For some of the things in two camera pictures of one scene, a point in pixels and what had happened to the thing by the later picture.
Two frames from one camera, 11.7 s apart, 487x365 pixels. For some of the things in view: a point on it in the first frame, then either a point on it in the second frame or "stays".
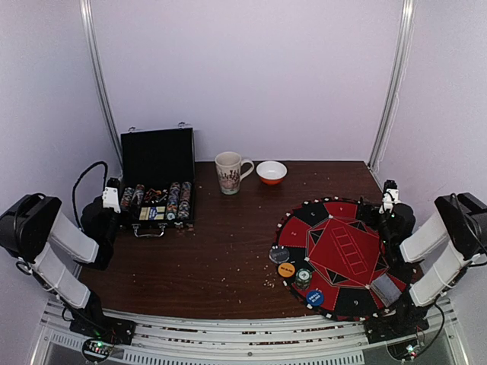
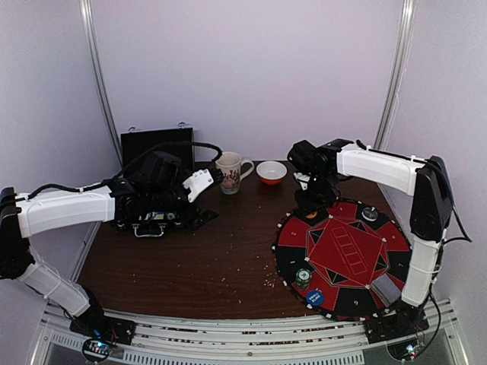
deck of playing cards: x=386 y=290 stays
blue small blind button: x=315 y=297 stays
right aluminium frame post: x=395 y=85 stays
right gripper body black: x=383 y=226 -> x=316 y=201
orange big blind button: x=286 y=269 -> x=311 y=215
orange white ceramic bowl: x=272 y=172 stays
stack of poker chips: x=303 y=278 stays
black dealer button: x=279 y=255 -> x=369 y=214
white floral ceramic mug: x=229 y=165 stays
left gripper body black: x=109 y=234 -> x=162 y=199
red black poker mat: x=331 y=254 stays
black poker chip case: x=157 y=180 stays
